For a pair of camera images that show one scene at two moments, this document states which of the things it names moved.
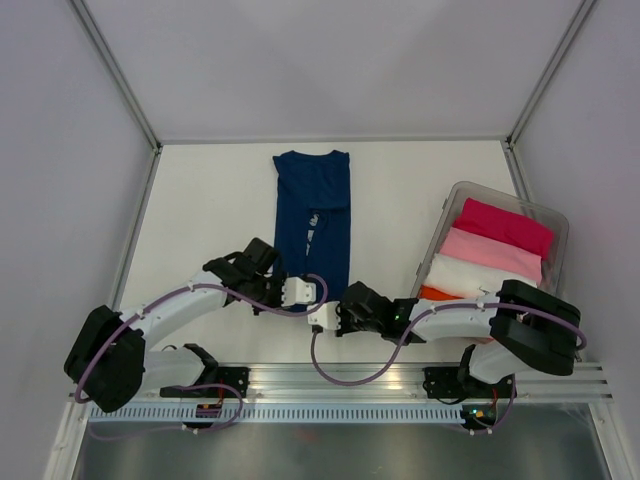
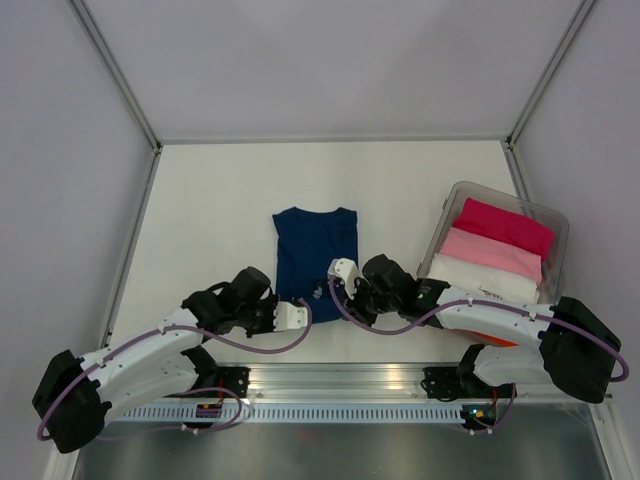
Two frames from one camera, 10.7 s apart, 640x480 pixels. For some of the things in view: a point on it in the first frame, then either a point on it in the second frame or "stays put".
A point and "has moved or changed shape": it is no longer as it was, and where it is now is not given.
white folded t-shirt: x=467 y=279 stays put
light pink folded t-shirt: x=472 y=246 stays put
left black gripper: x=279 y=279 to x=271 y=303
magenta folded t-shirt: x=505 y=226 stays put
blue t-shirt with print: x=312 y=218 has moved or changed shape
